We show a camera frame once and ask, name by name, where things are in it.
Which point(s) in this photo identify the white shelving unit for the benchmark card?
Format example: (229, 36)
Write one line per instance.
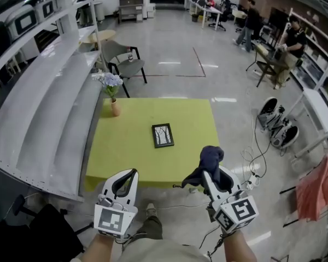
(43, 91)

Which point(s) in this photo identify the orange vase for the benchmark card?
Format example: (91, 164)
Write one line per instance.
(114, 109)

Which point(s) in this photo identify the wooden cabinet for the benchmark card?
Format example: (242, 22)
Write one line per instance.
(130, 5)

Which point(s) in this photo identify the person's trouser leg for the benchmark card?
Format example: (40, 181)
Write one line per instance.
(158, 244)

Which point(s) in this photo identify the round wooden table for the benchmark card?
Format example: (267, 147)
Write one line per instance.
(105, 35)

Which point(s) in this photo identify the white rack with boxes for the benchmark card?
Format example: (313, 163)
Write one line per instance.
(319, 53)

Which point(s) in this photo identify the wooden folding table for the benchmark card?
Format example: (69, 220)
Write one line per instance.
(268, 61)

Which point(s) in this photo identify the black picture frame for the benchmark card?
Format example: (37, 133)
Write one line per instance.
(163, 136)

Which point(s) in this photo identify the small bottle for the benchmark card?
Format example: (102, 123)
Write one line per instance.
(130, 55)

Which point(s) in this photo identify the grey chair with black legs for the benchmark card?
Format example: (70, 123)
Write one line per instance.
(128, 63)

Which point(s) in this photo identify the white power strip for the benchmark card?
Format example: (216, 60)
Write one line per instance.
(252, 181)

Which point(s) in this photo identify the small white drawer unit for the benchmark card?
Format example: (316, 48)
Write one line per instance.
(151, 10)

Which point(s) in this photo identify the person's shoe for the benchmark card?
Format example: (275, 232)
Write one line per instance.
(151, 209)

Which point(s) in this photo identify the long white desk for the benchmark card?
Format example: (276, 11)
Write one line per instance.
(207, 9)

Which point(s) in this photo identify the black swivel chair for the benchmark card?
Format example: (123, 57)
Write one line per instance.
(220, 19)

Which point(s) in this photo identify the white wheeled device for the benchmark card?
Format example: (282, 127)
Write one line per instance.
(285, 135)
(268, 110)

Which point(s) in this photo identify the white metal frame table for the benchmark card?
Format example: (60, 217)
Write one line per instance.
(319, 119)

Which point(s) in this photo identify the black office chair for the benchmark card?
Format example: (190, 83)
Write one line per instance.
(41, 233)

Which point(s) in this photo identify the person's right forearm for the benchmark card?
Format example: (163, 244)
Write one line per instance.
(237, 246)

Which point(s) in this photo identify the dark blue cloth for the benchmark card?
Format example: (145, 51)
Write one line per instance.
(210, 160)

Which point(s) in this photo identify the person's left forearm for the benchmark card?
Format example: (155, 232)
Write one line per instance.
(101, 247)

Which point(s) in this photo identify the green tablecloth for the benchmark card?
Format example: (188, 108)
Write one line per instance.
(142, 151)

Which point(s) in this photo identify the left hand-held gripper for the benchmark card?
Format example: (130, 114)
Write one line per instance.
(117, 214)

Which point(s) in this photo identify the grey storage box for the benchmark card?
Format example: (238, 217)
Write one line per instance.
(45, 8)
(22, 23)

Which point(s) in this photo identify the pale blue flower bunch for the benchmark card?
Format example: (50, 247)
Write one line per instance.
(109, 82)

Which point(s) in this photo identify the pink cloth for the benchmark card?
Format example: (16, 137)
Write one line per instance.
(317, 190)

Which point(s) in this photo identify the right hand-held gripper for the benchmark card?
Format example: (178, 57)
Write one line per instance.
(239, 210)

